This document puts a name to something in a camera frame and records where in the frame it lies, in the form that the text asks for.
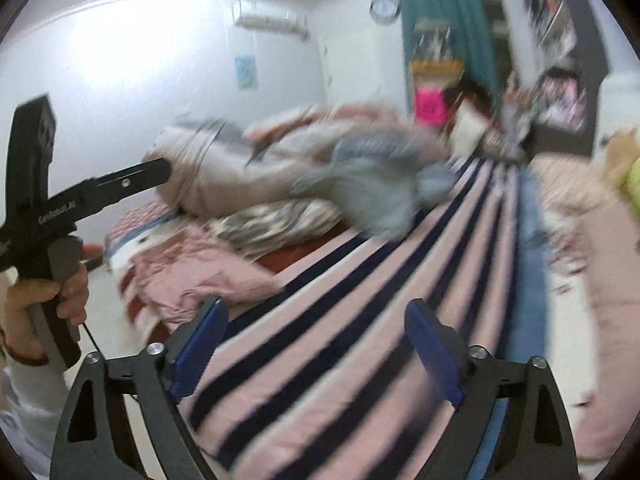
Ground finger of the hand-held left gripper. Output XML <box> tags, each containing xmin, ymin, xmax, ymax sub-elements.
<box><xmin>92</xmin><ymin>157</ymin><xmax>172</xmax><ymax>197</ymax></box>

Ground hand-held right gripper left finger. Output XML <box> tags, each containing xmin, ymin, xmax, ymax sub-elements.
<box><xmin>49</xmin><ymin>296</ymin><xmax>230</xmax><ymax>480</ymax></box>

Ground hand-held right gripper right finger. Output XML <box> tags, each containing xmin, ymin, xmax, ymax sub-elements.
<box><xmin>404</xmin><ymin>299</ymin><xmax>581</xmax><ymax>480</ymax></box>

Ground pink checked pants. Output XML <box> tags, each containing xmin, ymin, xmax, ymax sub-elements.
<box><xmin>117</xmin><ymin>225</ymin><xmax>286</xmax><ymax>333</ymax></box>

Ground person's left forearm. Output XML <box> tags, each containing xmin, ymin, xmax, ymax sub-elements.
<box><xmin>0</xmin><ymin>355</ymin><xmax>71</xmax><ymax>471</ymax></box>

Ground person's left hand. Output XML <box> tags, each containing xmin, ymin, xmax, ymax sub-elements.
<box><xmin>0</xmin><ymin>242</ymin><xmax>104</xmax><ymax>361</ymax></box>

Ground beige bundled quilt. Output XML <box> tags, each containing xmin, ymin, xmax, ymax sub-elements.
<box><xmin>145</xmin><ymin>105</ymin><xmax>401</xmax><ymax>216</ymax></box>

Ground striped printed blanket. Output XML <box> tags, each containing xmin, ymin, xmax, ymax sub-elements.
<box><xmin>105</xmin><ymin>155</ymin><xmax>551</xmax><ymax>480</ymax></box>

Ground grey patterned cloth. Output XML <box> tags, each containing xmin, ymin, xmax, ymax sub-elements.
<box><xmin>210</xmin><ymin>197</ymin><xmax>346</xmax><ymax>261</ymax></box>

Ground pink ribbed cloth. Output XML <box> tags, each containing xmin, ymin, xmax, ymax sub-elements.
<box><xmin>570</xmin><ymin>205</ymin><xmax>640</xmax><ymax>461</ymax></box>

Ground white air conditioner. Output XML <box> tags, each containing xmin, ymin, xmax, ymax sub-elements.
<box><xmin>232</xmin><ymin>0</ymin><xmax>311</xmax><ymax>41</ymax></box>

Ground beige floral pillow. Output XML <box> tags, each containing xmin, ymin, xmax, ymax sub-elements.
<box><xmin>530</xmin><ymin>155</ymin><xmax>626</xmax><ymax>216</ymax></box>

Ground white cushion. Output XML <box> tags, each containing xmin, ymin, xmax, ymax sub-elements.
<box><xmin>450</xmin><ymin>105</ymin><xmax>488</xmax><ymax>153</ymax></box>

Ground bright pink bag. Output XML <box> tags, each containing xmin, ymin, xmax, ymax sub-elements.
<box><xmin>415</xmin><ymin>85</ymin><xmax>448</xmax><ymax>128</ymax></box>

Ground green avocado plush toy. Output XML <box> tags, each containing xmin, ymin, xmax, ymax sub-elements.
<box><xmin>620</xmin><ymin>160</ymin><xmax>640</xmax><ymax>206</ymax></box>

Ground dark cluttered shelf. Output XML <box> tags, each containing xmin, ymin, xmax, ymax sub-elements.
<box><xmin>522</xmin><ymin>0</ymin><xmax>613</xmax><ymax>158</ymax></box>

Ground teal curtain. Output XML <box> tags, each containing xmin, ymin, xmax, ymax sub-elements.
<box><xmin>400</xmin><ymin>0</ymin><xmax>501</xmax><ymax>111</ymax></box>

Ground blue wall poster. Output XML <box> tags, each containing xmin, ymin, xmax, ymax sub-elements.
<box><xmin>235</xmin><ymin>55</ymin><xmax>258</xmax><ymax>91</ymax></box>

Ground dark red bracelet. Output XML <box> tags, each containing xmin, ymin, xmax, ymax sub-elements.
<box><xmin>0</xmin><ymin>329</ymin><xmax>49</xmax><ymax>367</ymax></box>

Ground round wall clock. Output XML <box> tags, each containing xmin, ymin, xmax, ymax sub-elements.
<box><xmin>370</xmin><ymin>0</ymin><xmax>401</xmax><ymax>23</ymax></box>

